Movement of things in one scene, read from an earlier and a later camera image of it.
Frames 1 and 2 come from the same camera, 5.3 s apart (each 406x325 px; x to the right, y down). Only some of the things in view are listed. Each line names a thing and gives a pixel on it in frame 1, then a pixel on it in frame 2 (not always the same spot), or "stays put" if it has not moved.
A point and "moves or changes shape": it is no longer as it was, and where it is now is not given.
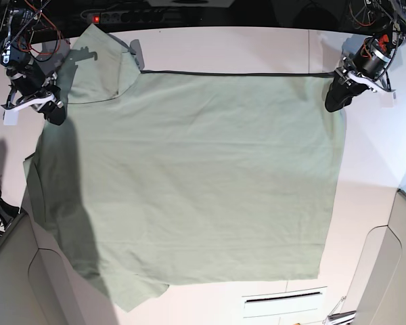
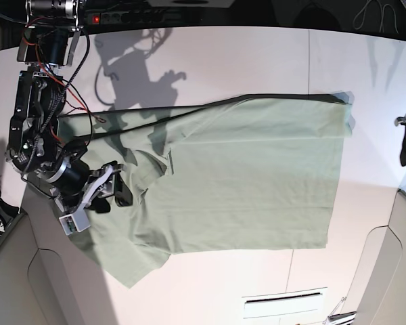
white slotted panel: (283, 302) stays put
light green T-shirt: (160, 178) moves or changes shape
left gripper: (32, 87) to (102, 183)
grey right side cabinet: (386, 288) stays put
